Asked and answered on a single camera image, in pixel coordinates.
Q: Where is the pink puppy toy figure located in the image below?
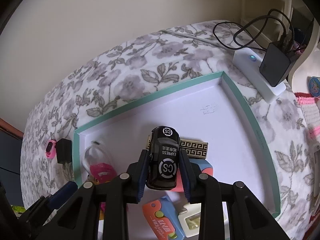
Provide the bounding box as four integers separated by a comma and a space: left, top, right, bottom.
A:
87, 162, 117, 221

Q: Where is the cream hair claw clip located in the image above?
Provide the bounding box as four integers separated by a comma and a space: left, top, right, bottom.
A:
178, 203, 201, 238

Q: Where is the white smart watch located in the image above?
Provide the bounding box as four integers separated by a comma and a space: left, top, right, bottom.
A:
82, 141, 113, 174

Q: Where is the pink smart band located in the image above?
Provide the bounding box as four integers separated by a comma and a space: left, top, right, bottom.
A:
45, 140, 56, 159

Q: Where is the black power adapter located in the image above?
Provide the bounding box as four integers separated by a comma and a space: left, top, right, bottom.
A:
55, 138, 72, 164

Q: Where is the small orange utility knife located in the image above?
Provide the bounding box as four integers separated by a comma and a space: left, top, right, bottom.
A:
142, 196, 185, 240

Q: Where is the black toy car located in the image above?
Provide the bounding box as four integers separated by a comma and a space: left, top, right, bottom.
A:
146, 126, 180, 191

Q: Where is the dark cabinet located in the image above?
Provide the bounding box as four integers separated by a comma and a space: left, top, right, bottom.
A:
0, 119, 23, 206

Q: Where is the teal white box tray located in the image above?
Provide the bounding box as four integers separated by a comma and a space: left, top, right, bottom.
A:
71, 71, 282, 240

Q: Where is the floral white blanket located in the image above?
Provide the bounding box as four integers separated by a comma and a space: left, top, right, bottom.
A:
20, 21, 315, 239

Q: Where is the white power strip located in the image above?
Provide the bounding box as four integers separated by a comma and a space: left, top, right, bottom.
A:
233, 48, 286, 104

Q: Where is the black plugged charger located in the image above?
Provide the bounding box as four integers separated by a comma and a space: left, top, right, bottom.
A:
259, 42, 299, 87

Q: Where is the black cable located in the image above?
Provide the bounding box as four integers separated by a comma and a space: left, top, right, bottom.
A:
213, 8, 315, 53

